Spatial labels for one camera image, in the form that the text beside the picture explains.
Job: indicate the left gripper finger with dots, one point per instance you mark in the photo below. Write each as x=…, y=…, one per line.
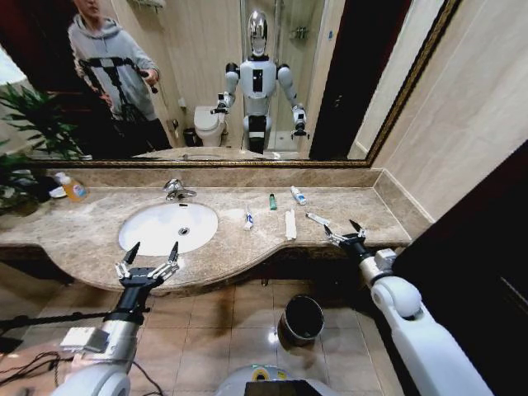
x=173, y=257
x=131, y=255

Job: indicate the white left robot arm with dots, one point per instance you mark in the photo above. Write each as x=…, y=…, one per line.
x=117, y=342

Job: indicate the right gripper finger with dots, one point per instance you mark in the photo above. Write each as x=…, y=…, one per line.
x=330, y=235
x=357, y=229

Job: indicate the dark wooden door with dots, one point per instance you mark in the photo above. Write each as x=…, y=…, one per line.
x=474, y=247

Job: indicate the white toothpaste tube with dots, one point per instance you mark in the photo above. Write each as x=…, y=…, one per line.
x=248, y=220

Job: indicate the metal sink drain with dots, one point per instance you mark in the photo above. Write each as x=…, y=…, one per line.
x=183, y=231

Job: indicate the long white paper wrapper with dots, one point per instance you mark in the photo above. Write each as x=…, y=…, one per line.
x=290, y=224

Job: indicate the black tripod pole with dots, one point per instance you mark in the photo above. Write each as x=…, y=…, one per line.
x=49, y=318

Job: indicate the gold framed wall mirror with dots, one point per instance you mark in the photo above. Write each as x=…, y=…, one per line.
x=198, y=62

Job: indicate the white soap dish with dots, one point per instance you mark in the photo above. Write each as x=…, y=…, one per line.
x=57, y=192

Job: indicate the white oval sink basin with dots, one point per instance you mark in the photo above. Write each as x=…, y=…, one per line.
x=165, y=227

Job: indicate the green potted plant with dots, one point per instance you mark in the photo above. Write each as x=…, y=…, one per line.
x=24, y=123

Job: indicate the white robot front shell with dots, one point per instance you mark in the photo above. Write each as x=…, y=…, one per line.
x=268, y=381

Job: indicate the chrome faucet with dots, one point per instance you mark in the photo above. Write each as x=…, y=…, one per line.
x=175, y=189

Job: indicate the black round trash bin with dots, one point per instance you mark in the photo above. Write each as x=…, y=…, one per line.
x=300, y=321

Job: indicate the white blue tube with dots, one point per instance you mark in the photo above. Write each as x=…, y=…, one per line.
x=298, y=196

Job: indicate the orange soap pump bottle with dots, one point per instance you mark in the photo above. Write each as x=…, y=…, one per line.
x=76, y=190

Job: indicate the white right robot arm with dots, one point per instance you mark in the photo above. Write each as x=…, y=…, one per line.
x=412, y=330

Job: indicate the small green bottle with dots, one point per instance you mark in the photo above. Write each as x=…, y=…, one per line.
x=272, y=202

